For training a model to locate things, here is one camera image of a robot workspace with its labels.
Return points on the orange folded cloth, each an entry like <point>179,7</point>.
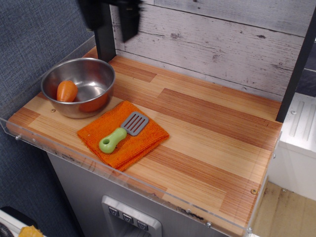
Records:
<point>129,150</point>

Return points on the white black device corner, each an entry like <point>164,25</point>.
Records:
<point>14,220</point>

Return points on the silver metal pot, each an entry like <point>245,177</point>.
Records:
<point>94,79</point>

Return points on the green handled grey spatula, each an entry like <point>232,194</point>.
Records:
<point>132,125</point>

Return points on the black left vertical post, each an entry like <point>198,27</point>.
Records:
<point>104,36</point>

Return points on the yellow object at corner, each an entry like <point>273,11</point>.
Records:
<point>30,231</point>

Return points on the black right vertical post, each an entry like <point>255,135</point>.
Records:
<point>298,69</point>

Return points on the silver dispenser button panel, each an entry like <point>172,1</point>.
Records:
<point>126,221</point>

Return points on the grey toy fridge cabinet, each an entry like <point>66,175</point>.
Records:
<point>85,189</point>

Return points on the white toy sink unit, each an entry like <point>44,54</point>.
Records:
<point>293,165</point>

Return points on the clear acrylic edge guard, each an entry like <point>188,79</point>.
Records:
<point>214,164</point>

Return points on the orange toy carrot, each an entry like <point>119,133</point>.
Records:
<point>66,91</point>

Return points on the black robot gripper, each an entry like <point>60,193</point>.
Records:
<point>129,14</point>

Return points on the black vertical post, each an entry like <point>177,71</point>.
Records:
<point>104,36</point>
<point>298,69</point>

